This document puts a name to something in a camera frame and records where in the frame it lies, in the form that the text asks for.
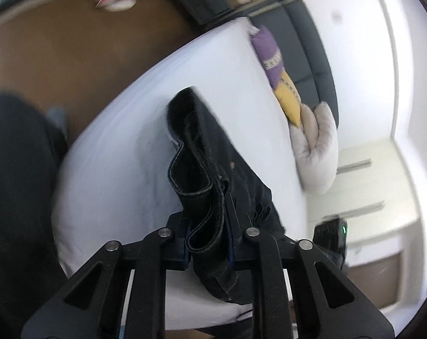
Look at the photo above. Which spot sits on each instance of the person's dark trouser leg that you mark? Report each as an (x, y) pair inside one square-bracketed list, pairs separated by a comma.
[(32, 147)]

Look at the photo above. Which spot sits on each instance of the purple pillow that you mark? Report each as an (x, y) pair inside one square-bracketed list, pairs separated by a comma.
[(269, 54)]

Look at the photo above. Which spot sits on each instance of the beige folded duvet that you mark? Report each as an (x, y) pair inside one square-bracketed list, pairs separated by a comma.
[(315, 148)]

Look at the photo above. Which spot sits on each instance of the black denim pants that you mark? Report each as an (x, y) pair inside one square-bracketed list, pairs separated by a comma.
[(204, 172)]

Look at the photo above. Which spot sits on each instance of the yellow pillow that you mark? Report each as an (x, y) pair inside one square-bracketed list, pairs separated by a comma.
[(289, 99)]

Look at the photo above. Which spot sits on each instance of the white wardrobe doors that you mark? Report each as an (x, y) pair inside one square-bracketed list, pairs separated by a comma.
[(372, 192)]

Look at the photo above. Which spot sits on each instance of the brown wooden door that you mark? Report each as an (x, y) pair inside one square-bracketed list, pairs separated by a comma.
[(377, 275)]

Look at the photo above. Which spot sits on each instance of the grey bedside nightstand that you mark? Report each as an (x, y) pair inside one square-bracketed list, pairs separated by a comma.
[(203, 12)]

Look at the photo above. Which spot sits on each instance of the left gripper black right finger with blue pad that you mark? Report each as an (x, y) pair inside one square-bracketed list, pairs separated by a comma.
[(243, 235)]

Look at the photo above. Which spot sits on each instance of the grey upholstered headboard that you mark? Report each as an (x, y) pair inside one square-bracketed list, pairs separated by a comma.
[(302, 50)]

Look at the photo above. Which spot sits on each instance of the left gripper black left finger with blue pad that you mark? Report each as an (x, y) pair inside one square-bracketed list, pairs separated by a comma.
[(177, 256)]

